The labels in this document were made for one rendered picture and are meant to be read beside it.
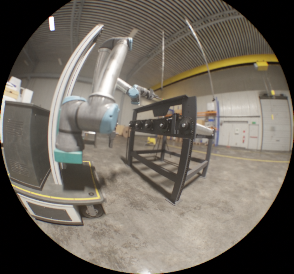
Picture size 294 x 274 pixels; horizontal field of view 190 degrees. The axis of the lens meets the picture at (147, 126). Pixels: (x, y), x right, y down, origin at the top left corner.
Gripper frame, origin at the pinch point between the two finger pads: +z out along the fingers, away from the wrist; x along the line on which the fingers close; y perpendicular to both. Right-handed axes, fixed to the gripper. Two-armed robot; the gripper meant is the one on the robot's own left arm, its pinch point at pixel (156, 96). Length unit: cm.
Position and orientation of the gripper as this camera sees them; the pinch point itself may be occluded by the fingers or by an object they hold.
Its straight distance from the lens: 116.2
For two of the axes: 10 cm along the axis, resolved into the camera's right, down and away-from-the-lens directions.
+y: 5.7, 0.2, -8.2
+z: 8.2, 1.1, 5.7
